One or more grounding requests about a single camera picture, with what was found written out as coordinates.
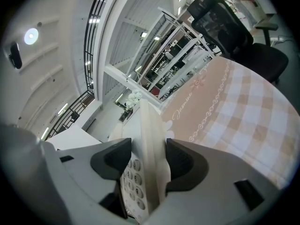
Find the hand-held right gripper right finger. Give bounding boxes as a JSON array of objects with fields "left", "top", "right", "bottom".
[{"left": 165, "top": 138, "right": 209, "bottom": 193}]

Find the white flower bouquet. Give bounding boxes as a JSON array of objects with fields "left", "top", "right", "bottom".
[{"left": 126, "top": 90, "right": 143, "bottom": 110}]

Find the round ceiling light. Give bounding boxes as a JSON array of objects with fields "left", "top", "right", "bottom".
[{"left": 24, "top": 28, "right": 39, "bottom": 45}]

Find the black mesh office chair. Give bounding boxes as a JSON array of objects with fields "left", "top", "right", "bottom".
[{"left": 187, "top": 0, "right": 289, "bottom": 84}]

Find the white shelving rack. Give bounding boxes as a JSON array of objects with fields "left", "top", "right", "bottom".
[{"left": 135, "top": 6, "right": 214, "bottom": 103}]

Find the black head-worn camera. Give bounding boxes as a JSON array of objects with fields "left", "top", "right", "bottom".
[{"left": 7, "top": 43, "right": 23, "bottom": 70}]

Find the person's grey clothed torso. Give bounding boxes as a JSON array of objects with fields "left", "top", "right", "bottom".
[{"left": 0, "top": 123, "right": 61, "bottom": 225}]

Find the black balcony railing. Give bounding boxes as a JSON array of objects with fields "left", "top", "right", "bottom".
[{"left": 42, "top": 0, "right": 118, "bottom": 141}]

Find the pink checkered tablecloth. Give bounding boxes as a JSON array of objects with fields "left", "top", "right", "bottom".
[{"left": 159, "top": 55, "right": 300, "bottom": 190}]

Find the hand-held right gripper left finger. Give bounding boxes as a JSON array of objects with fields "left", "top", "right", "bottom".
[{"left": 90, "top": 137, "right": 132, "bottom": 181}]

